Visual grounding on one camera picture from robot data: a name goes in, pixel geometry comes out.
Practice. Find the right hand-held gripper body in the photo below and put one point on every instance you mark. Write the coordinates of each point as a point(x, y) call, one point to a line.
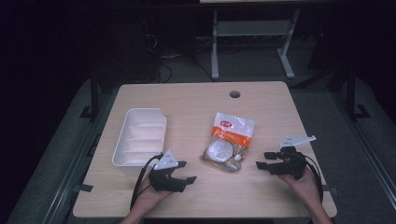
point(289, 165)

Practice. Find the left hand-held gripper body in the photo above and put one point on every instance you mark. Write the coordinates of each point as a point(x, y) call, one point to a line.
point(163, 182)

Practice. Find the person's left hand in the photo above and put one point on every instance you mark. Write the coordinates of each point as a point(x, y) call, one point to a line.
point(151, 194)

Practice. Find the person's right hand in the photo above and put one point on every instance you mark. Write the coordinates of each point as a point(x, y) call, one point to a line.
point(303, 186)

